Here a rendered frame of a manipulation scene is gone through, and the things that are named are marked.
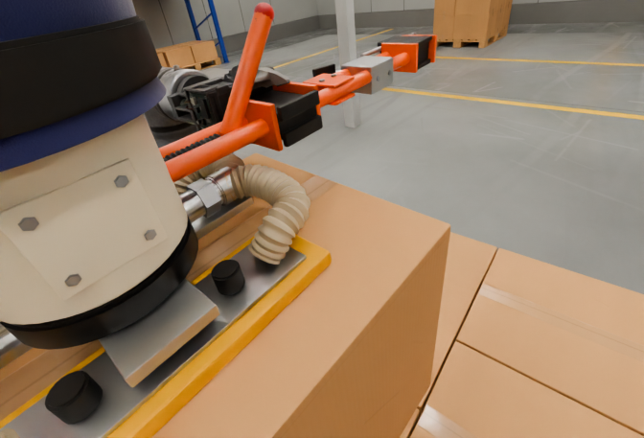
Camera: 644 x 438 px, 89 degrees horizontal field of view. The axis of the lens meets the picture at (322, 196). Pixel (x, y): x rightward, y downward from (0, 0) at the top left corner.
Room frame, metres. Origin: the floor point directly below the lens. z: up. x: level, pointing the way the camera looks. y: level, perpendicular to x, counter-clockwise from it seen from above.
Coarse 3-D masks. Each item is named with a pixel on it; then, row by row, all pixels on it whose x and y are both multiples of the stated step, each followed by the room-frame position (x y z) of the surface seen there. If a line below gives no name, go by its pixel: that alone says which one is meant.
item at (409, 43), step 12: (408, 36) 0.69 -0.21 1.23; (420, 36) 0.68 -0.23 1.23; (432, 36) 0.67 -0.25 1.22; (384, 48) 0.66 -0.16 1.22; (396, 48) 0.64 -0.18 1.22; (408, 48) 0.63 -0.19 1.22; (420, 48) 0.65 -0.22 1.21; (432, 48) 0.67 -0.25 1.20; (420, 60) 0.65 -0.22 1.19; (432, 60) 0.67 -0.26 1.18
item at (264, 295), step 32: (288, 256) 0.27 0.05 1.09; (320, 256) 0.26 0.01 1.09; (224, 288) 0.22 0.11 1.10; (256, 288) 0.23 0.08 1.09; (288, 288) 0.23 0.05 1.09; (224, 320) 0.19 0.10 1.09; (256, 320) 0.19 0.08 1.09; (96, 352) 0.18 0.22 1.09; (192, 352) 0.17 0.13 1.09; (224, 352) 0.17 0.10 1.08; (64, 384) 0.14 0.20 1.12; (96, 384) 0.14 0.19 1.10; (160, 384) 0.14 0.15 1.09; (192, 384) 0.14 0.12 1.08; (32, 416) 0.13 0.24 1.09; (64, 416) 0.12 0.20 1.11; (96, 416) 0.13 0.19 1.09; (128, 416) 0.12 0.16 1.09; (160, 416) 0.12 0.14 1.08
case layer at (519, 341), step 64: (448, 256) 0.75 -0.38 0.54; (512, 256) 0.72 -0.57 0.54; (448, 320) 0.52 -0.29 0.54; (512, 320) 0.50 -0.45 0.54; (576, 320) 0.47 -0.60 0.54; (640, 320) 0.45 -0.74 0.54; (448, 384) 0.37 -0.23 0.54; (512, 384) 0.35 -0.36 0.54; (576, 384) 0.33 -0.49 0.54; (640, 384) 0.31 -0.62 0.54
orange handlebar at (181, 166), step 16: (400, 64) 0.60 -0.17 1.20; (320, 80) 0.49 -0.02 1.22; (336, 80) 0.49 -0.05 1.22; (352, 80) 0.50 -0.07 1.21; (368, 80) 0.53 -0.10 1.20; (320, 96) 0.45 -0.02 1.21; (336, 96) 0.47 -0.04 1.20; (352, 96) 0.50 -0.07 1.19; (208, 128) 0.38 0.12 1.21; (240, 128) 0.36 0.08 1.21; (256, 128) 0.37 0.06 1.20; (176, 144) 0.34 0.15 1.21; (208, 144) 0.33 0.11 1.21; (224, 144) 0.33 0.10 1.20; (240, 144) 0.35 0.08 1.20; (176, 160) 0.30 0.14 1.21; (192, 160) 0.31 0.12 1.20; (208, 160) 0.32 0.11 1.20; (176, 176) 0.29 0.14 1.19
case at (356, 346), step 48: (336, 192) 0.41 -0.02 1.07; (240, 240) 0.33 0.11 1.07; (336, 240) 0.31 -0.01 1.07; (384, 240) 0.29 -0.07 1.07; (432, 240) 0.28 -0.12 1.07; (336, 288) 0.23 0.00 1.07; (384, 288) 0.22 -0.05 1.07; (432, 288) 0.28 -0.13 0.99; (288, 336) 0.18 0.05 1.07; (336, 336) 0.18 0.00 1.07; (384, 336) 0.20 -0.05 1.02; (432, 336) 0.30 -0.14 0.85; (0, 384) 0.18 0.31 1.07; (48, 384) 0.17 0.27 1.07; (240, 384) 0.15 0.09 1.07; (288, 384) 0.14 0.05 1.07; (336, 384) 0.15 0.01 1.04; (384, 384) 0.20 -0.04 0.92; (192, 432) 0.12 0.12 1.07; (240, 432) 0.11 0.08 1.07; (288, 432) 0.11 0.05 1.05; (336, 432) 0.15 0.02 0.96; (384, 432) 0.20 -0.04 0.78
